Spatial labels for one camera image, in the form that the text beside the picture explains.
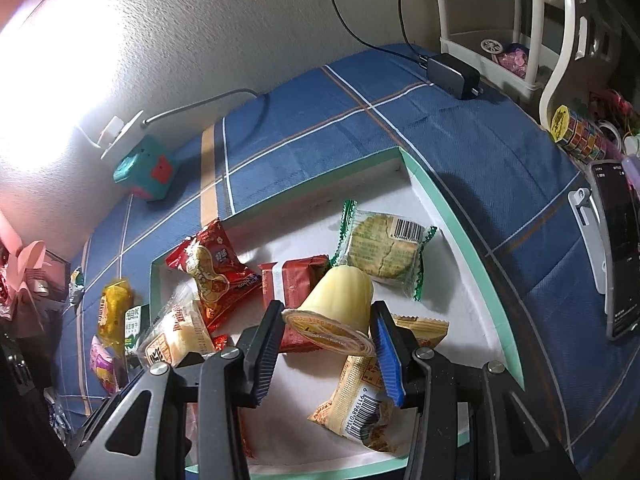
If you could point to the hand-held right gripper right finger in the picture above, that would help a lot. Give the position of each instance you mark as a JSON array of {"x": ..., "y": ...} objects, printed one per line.
[{"x": 387, "y": 360}]

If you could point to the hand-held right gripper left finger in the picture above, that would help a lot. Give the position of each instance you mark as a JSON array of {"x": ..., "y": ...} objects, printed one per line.
[{"x": 265, "y": 355}]

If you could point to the orange cracker packet with barcode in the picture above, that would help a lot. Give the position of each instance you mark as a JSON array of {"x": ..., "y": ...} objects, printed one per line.
[{"x": 350, "y": 410}]

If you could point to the red snack packet gold label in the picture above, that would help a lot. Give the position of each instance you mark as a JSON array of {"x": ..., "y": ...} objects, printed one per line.
[{"x": 295, "y": 280}]

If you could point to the yellow pudding cup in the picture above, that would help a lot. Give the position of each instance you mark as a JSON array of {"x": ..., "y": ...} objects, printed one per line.
[{"x": 335, "y": 295}]

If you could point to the clear bread packet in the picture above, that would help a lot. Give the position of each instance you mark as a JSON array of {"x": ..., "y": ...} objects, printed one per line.
[{"x": 175, "y": 330}]

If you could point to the white tray with teal rim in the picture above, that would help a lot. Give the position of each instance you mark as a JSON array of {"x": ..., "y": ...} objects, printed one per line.
[{"x": 450, "y": 280}]

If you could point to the blue and white packet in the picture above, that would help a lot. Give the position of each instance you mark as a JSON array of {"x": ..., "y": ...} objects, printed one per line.
[{"x": 57, "y": 417}]

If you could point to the plain red snack packet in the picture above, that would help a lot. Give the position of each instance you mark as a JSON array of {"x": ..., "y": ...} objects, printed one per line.
[{"x": 246, "y": 435}]

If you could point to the pink and purple snack packet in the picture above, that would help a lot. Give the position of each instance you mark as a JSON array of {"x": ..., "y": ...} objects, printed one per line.
[{"x": 102, "y": 365}]

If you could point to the red peanut snack packet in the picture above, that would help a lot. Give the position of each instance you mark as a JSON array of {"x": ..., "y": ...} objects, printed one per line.
[{"x": 215, "y": 270}]

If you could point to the clear green-edged cracker packet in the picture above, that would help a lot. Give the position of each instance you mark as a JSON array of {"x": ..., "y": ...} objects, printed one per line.
[{"x": 385, "y": 250}]

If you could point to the green and white snack packet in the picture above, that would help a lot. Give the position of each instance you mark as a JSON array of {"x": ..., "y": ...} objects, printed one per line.
[{"x": 134, "y": 325}]

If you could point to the yellow snack packet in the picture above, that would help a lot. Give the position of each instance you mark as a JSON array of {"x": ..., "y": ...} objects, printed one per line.
[{"x": 115, "y": 315}]

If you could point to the small silver green packet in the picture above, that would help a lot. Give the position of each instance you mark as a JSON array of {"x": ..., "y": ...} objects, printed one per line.
[{"x": 76, "y": 285}]

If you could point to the pink gift box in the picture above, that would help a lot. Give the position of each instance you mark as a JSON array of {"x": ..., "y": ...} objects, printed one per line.
[{"x": 25, "y": 270}]

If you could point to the teal cube box red patches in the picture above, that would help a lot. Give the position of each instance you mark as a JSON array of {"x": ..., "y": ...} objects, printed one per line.
[{"x": 142, "y": 170}]

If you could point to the white phone holder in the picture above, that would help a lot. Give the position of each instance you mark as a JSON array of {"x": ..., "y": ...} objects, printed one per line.
[{"x": 590, "y": 240}]

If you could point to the black smartphone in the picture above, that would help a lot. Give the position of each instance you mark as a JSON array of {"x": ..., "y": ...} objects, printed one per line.
[{"x": 620, "y": 240}]

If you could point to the white power strip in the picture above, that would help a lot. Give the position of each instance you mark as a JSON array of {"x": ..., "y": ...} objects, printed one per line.
[{"x": 117, "y": 132}]

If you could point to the black charger adapter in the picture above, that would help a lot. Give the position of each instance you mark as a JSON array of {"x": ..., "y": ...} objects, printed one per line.
[{"x": 452, "y": 75}]

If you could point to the colourful patterned cylinder tin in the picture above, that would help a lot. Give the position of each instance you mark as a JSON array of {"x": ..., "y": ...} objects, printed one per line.
[{"x": 575, "y": 130}]

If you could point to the pink item in rack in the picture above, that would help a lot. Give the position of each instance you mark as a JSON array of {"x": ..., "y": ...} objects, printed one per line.
[{"x": 515, "y": 60}]

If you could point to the white round wheel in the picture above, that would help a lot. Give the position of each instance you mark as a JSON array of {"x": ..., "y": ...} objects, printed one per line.
[{"x": 492, "y": 46}]

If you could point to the white plastic rack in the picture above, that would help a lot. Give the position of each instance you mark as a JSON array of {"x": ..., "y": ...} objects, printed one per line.
[{"x": 532, "y": 60}]

